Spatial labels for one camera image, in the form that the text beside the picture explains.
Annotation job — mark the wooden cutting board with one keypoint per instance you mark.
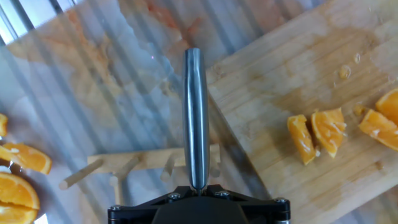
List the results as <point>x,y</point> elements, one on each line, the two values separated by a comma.
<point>280,77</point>

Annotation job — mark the wooden peg rack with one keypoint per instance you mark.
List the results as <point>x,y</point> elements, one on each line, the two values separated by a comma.
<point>146,158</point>

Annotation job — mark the steel cleaver knife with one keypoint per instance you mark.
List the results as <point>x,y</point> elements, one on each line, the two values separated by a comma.
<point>196,118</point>

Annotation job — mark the marble pattern plastic mat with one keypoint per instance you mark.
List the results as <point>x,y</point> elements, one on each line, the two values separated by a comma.
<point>93,93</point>

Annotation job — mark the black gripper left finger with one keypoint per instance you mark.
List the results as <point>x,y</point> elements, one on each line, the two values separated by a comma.
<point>133,214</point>

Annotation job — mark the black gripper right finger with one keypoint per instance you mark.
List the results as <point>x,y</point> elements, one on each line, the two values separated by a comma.
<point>267,214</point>

